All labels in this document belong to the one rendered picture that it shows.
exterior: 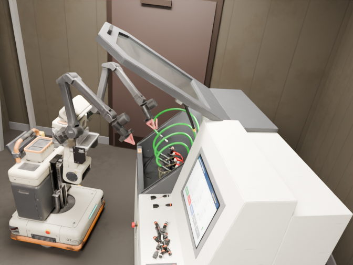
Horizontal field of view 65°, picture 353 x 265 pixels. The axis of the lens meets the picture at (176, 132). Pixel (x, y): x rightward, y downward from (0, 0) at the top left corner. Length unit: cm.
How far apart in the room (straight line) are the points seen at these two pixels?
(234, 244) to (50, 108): 364
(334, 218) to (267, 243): 30
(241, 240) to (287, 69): 272
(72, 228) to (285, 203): 196
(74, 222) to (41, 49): 239
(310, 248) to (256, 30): 260
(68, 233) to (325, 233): 201
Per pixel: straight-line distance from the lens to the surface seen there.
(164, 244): 158
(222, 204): 123
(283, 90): 373
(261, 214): 116
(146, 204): 183
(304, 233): 135
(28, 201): 266
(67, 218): 278
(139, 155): 232
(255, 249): 132
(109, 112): 188
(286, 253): 141
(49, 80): 426
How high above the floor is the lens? 224
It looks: 28 degrees down
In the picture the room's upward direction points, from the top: 7 degrees clockwise
